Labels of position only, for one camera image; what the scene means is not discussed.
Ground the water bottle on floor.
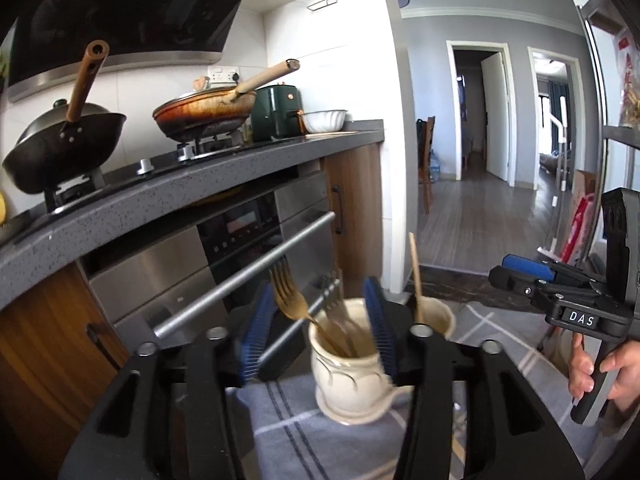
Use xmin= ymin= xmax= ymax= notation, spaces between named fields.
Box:
xmin=430 ymin=150 xmax=440 ymax=183

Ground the wooden cabinet door right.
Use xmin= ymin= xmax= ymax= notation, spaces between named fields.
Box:
xmin=321 ymin=144 xmax=383 ymax=298

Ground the grey plaid cloth mat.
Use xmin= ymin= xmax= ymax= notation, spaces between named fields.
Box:
xmin=229 ymin=301 xmax=597 ymax=479

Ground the stainless steel oven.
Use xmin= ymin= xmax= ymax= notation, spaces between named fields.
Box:
xmin=80 ymin=168 xmax=330 ymax=351

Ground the white door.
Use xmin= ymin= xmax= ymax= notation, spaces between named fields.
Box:
xmin=480 ymin=52 xmax=509 ymax=182

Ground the grey kitchen countertop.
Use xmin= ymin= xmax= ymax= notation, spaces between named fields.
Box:
xmin=1 ymin=119 xmax=384 ymax=307

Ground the gold fork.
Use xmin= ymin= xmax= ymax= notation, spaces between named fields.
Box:
xmin=269 ymin=258 xmax=347 ymax=358

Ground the cream floral ceramic utensil holder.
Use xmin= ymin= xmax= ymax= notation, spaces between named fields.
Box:
xmin=308 ymin=298 xmax=412 ymax=426

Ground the black wok wooden handle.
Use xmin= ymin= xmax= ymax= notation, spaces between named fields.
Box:
xmin=2 ymin=40 xmax=126 ymax=195

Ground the wooden chair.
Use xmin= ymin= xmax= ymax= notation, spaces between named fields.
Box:
xmin=416 ymin=116 xmax=435 ymax=214

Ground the white bowl on counter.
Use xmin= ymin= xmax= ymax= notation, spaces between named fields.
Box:
xmin=300 ymin=110 xmax=347 ymax=133

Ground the black range hood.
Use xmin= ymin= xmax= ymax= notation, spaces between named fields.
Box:
xmin=1 ymin=0 xmax=242 ymax=101

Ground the brown frying pan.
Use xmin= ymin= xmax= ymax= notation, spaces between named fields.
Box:
xmin=152 ymin=58 xmax=300 ymax=143

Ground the person's right hand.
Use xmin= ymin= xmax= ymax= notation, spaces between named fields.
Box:
xmin=568 ymin=334 xmax=640 ymax=414

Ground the wooden chopstick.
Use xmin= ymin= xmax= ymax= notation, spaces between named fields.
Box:
xmin=408 ymin=232 xmax=425 ymax=324

